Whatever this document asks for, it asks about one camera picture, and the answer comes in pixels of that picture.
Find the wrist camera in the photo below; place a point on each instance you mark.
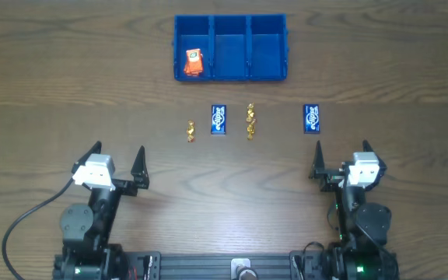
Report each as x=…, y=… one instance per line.
x=364, y=167
x=95, y=171

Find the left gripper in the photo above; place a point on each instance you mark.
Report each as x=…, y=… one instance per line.
x=124, y=187

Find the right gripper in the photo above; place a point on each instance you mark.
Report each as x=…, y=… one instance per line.
x=331, y=180

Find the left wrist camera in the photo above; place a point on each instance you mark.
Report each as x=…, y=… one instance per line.
x=95, y=171

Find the mounting rail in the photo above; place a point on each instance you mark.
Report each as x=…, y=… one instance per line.
x=200, y=266

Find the blue tray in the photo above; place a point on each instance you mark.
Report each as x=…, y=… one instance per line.
x=229, y=50

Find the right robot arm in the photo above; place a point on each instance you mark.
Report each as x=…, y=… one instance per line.
x=372, y=223

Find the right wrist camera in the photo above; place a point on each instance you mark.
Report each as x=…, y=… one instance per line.
x=364, y=167

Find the blue candy pack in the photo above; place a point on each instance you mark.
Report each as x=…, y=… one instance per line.
x=311, y=118
x=218, y=119

